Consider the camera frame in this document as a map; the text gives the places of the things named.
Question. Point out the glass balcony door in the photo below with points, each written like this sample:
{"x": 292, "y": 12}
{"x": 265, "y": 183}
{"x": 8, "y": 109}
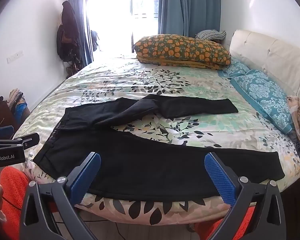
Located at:
{"x": 115, "y": 17}

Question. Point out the checked grey blanket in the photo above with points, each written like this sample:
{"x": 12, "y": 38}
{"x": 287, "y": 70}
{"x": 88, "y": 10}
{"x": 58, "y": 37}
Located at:
{"x": 210, "y": 34}

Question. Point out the cream padded headboard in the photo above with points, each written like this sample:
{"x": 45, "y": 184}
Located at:
{"x": 272, "y": 50}

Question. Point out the small teal damask pillow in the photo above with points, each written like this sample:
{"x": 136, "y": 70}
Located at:
{"x": 236, "y": 68}

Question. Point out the white wall switch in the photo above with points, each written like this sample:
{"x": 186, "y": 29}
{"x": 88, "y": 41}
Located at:
{"x": 15, "y": 56}

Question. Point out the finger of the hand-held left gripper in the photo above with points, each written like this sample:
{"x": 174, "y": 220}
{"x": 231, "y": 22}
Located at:
{"x": 28, "y": 140}
{"x": 2, "y": 131}

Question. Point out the wide blue curtain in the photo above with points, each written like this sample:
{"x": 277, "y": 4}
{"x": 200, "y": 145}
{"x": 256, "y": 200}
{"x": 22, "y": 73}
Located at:
{"x": 190, "y": 5}

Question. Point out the hanging dark coats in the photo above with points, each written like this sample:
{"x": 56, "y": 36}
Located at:
{"x": 68, "y": 30}

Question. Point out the beige cloth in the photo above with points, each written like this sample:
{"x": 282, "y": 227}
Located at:
{"x": 295, "y": 110}

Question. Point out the black pants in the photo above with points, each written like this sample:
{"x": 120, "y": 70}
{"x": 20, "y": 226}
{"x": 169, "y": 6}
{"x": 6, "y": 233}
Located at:
{"x": 152, "y": 160}

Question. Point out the dark bag on balcony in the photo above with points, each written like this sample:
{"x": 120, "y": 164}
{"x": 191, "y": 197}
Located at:
{"x": 94, "y": 40}

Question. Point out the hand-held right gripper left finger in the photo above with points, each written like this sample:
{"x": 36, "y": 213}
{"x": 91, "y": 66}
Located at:
{"x": 86, "y": 177}

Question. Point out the folded orange pumpkin-print quilt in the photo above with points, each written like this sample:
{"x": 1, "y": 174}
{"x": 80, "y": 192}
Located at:
{"x": 180, "y": 48}

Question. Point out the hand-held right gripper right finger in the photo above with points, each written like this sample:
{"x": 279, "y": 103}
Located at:
{"x": 220, "y": 180}

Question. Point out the bed with leaf-print sheet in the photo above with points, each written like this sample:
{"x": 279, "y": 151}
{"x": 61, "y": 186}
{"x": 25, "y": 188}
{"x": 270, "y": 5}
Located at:
{"x": 190, "y": 80}

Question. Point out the large teal damask pillow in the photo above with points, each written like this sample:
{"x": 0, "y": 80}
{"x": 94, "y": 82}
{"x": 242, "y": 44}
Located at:
{"x": 265, "y": 95}

